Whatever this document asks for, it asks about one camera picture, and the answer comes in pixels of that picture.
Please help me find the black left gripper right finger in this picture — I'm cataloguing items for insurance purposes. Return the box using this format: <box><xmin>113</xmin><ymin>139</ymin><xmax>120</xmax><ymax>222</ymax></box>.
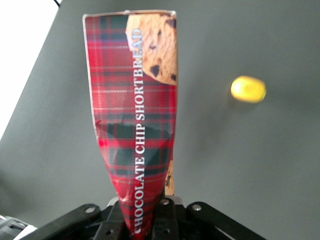
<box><xmin>148</xmin><ymin>196</ymin><xmax>267</xmax><ymax>240</ymax></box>

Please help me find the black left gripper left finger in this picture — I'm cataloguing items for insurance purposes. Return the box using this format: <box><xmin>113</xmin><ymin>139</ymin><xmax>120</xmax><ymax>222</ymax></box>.
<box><xmin>23</xmin><ymin>199</ymin><xmax>131</xmax><ymax>240</ymax></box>

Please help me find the red tartan cookie box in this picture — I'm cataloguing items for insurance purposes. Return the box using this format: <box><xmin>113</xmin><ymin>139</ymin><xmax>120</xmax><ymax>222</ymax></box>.
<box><xmin>81</xmin><ymin>9</ymin><xmax>179</xmax><ymax>237</ymax></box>

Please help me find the yellow lemon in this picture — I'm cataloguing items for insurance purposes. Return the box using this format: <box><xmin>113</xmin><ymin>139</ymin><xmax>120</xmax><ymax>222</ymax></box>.
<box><xmin>229</xmin><ymin>74</ymin><xmax>267</xmax><ymax>104</ymax></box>

